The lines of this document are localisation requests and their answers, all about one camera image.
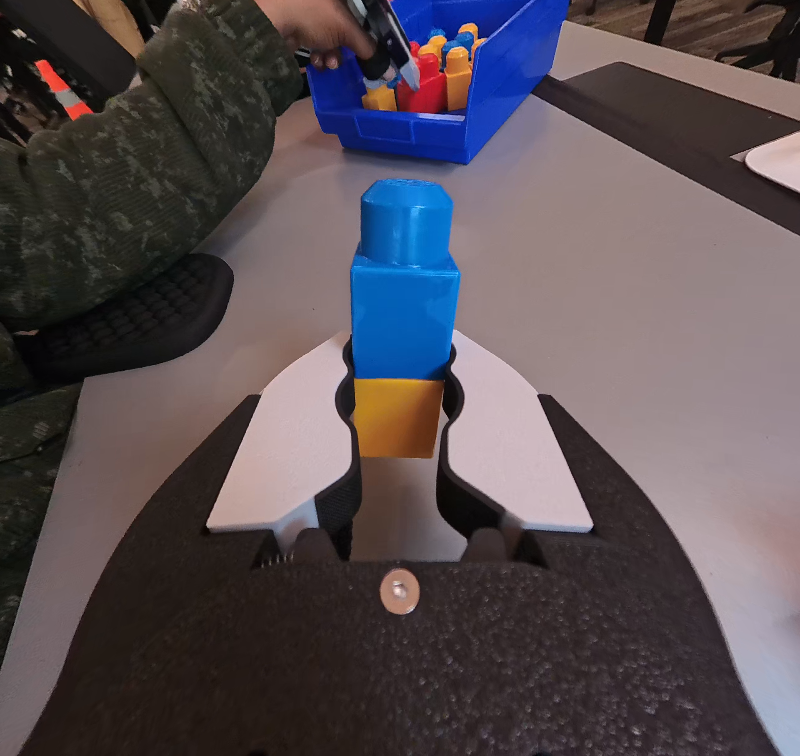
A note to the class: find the pile of mega blocks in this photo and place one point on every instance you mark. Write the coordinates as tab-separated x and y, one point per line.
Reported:
456	69

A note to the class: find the orange traffic cone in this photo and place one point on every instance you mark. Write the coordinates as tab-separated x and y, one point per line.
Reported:
62	94

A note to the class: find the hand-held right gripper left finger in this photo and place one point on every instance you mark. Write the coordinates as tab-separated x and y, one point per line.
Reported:
287	456

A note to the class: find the blue mega block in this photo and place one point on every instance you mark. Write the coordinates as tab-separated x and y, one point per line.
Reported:
403	312

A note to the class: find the black leaning panel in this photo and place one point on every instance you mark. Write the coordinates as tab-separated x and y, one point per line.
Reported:
56	25

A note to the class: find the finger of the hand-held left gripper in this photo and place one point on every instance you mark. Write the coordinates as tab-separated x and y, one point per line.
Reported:
410	75
378	83

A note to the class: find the black mesh armrest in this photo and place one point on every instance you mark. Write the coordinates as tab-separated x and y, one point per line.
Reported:
144	318

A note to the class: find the person's left forearm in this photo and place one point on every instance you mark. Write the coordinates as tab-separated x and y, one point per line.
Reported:
125	175

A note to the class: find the orange mega block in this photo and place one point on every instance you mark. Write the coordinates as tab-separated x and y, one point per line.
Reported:
397	418

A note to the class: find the blue plastic bin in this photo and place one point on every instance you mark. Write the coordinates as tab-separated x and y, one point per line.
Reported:
519	50

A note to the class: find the person's left hand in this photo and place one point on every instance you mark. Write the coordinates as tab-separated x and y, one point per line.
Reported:
312	12

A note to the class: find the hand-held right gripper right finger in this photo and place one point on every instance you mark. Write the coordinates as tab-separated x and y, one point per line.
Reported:
512	456

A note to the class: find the wooden office table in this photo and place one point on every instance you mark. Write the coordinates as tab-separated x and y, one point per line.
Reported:
665	0

